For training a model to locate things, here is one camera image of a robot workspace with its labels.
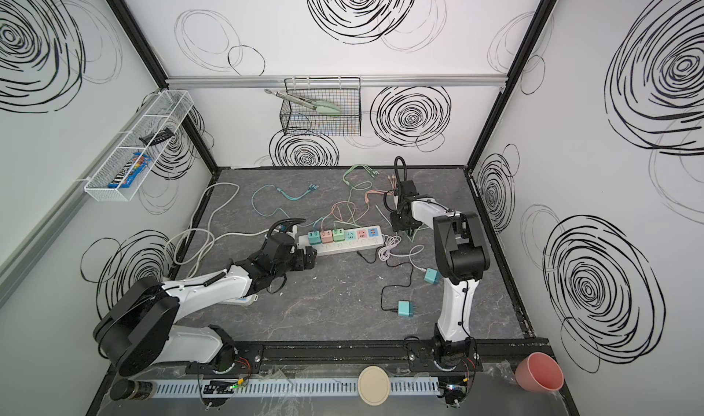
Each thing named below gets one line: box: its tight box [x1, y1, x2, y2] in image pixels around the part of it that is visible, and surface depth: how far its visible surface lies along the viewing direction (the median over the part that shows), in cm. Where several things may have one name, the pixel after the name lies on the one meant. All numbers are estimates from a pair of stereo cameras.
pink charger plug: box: [320, 229, 334, 244], surface depth 93 cm
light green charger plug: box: [331, 228, 345, 242], surface depth 93 cm
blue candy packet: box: [108, 152, 152, 189], surface depth 72 cm
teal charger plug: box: [307, 229, 322, 245], surface depth 93 cm
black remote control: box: [138, 127, 175, 147], surface depth 81 cm
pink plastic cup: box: [515, 351, 565, 393], surface depth 65 cm
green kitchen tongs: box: [264, 87, 341, 115], surface depth 93 cm
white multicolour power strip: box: [297, 225, 385, 256], surface depth 96 cm
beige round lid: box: [357, 364, 391, 406], surface depth 66 cm
